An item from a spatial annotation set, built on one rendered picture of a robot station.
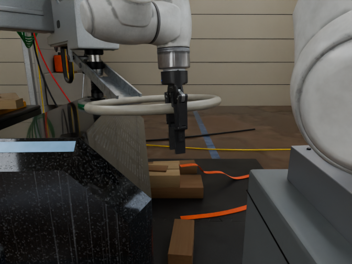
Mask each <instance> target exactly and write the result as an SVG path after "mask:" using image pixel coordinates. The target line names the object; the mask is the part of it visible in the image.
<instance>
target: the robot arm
mask: <svg viewBox="0 0 352 264"><path fill-rule="evenodd" d="M80 16H81V21H82V24H83V27H84V29H85V30H86V31H87V32H88V33H90V34H91V35H92V36H93V37H94V38H96V39H99V40H101V41H105V42H110V43H116V44H121V45H140V44H151V45H155V46H157V55H158V69H160V70H163V72H161V83H162V84H163V85H168V89H167V92H165V93H164V97H165V103H166V104H167V103H171V106H172V107H173V109H174V114H166V123H167V124H168V126H169V148H170V150H173V149H175V154H176V155H177V154H181V153H185V130H186V129H188V111H187V101H188V95H187V94H184V92H183V86H182V85H183V84H187V83H188V71H186V70H185V69H187V68H189V67H190V40H191V36H192V17H191V9H190V2H189V0H152V1H151V0H83V1H82V2H81V5H80ZM292 18H293V30H294V68H293V71H292V75H291V82H290V100H291V107H292V112H293V116H294V119H295V122H296V124H297V126H298V129H299V131H300V133H301V135H302V136H303V138H304V140H305V141H306V142H307V144H308V145H309V146H310V147H311V148H312V149H313V150H314V152H315V153H316V154H318V155H319V156H320V157H321V158H322V159H324V160H325V161H327V162H328V163H329V164H331V165H333V166H335V167H336V168H338V169H340V170H342V171H345V172H347V173H350V174H352V0H298V2H297V4H296V6H295V9H294V11H293V14H292Z"/></svg>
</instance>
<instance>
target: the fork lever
mask: <svg viewBox="0 0 352 264"><path fill-rule="evenodd" d="M72 55H73V61H74V62H75V64H76V65H77V66H78V67H79V68H80V69H81V70H82V71H83V72H84V73H85V74H86V75H87V76H88V77H89V78H90V79H91V81H92V82H93V83H94V84H95V85H96V86H97V87H98V88H99V89H100V90H101V91H102V92H103V93H104V94H105V95H106V96H107V98H108V99H112V98H116V99H118V98H122V97H135V96H139V97H142V93H140V92H139V91H138V90H137V89H136V88H135V87H133V86H132V85H131V84H130V83H128V82H127V81H126V80H125V79H124V78H123V77H121V76H120V75H119V74H118V73H117V72H115V71H114V70H113V69H112V68H111V67H109V66H108V65H107V64H106V63H105V62H104V68H103V72H104V73H105V74H106V75H108V77H99V76H98V75H97V74H96V73H95V72H94V71H93V70H92V69H91V68H90V67H89V66H88V65H87V64H86V63H85V62H84V61H83V60H88V59H89V57H88V56H78V55H77V54H75V53H74V52H72ZM67 60H68V61H69V60H70V56H69V55H67ZM101 61H102V60H101ZM133 104H141V103H133ZM133 104H123V105H133ZM116 106H120V105H116Z"/></svg>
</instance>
